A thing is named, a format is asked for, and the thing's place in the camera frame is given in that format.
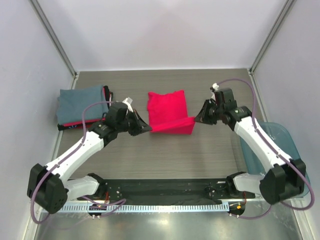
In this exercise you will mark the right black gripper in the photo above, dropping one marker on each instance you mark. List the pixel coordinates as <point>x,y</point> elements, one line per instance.
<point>203,117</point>

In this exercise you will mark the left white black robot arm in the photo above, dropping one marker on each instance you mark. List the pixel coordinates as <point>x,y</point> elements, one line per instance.
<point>50,186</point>

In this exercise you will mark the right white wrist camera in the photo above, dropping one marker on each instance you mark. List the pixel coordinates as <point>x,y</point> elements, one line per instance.
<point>214,91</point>

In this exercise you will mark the aluminium frame post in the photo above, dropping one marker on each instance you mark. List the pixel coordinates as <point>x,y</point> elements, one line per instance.
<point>280,19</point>
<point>52,35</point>

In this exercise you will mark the folded black t shirt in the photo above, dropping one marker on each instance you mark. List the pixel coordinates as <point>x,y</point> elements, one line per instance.
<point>70,127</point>

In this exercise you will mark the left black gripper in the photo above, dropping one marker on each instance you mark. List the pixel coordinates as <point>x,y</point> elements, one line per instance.
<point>140,125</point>

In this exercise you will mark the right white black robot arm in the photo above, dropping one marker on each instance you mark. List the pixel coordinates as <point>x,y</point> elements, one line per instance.
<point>284,178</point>

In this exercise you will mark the blue plastic bin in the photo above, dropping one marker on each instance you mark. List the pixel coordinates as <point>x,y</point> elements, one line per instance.
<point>280,136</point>

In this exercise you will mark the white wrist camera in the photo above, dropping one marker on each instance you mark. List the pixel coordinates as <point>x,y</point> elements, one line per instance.
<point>214,91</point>
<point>128,102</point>

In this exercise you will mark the left aluminium frame post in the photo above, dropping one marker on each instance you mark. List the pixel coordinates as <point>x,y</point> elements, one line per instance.
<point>52,35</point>

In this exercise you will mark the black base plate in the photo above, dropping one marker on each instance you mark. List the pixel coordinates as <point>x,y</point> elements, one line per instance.
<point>170,192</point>

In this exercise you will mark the slotted cable duct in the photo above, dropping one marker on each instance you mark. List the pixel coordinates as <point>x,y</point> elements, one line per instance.
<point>85,207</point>

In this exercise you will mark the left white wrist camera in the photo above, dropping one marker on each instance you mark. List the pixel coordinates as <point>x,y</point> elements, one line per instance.
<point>128,102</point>

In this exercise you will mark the folded grey-blue t shirt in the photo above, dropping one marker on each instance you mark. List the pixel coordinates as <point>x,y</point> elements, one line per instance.
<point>72,103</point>

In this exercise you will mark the right aluminium frame post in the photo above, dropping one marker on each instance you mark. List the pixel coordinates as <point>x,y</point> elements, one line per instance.
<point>280,19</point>

